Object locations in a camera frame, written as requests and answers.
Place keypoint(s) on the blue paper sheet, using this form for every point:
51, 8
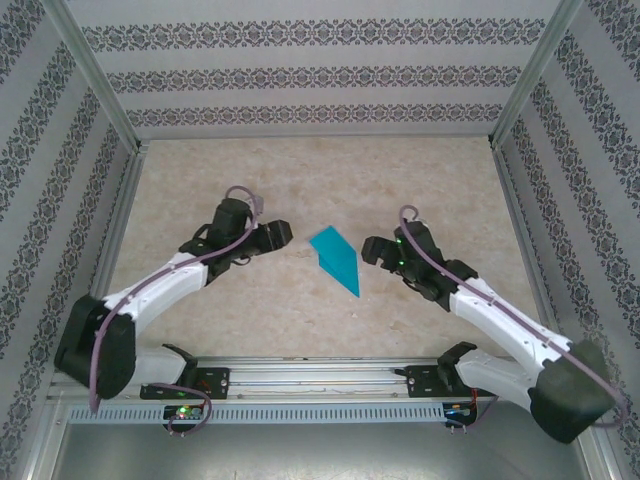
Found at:
340, 260

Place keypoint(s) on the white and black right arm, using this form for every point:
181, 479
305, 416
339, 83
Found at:
500, 325

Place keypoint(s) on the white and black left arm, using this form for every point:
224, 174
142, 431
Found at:
165, 285

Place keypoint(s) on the grey sheet metal panel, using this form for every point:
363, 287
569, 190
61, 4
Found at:
320, 455

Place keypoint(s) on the thin aluminium cross rail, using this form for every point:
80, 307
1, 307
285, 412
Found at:
320, 136

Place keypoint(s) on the aluminium table side rail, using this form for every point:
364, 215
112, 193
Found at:
120, 215
517, 215

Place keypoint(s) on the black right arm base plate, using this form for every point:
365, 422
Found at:
420, 382

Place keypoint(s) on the long aluminium mounting rail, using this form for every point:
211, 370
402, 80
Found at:
320, 375

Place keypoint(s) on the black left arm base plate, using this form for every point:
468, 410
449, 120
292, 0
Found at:
215, 382

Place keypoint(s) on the aluminium frame post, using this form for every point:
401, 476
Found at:
537, 65
95, 65

